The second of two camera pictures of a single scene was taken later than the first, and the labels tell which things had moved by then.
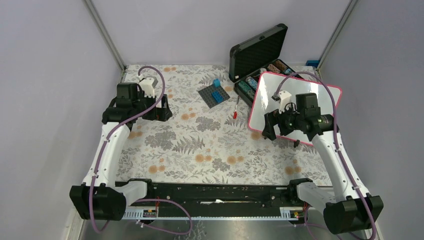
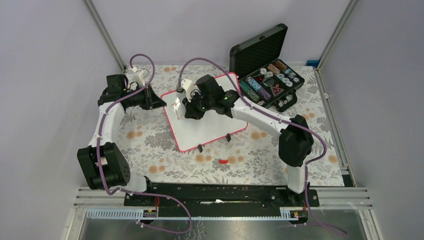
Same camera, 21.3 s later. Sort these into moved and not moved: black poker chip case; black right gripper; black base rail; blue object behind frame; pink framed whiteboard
Moved: black right gripper; pink framed whiteboard
Not moved: black base rail; blue object behind frame; black poker chip case
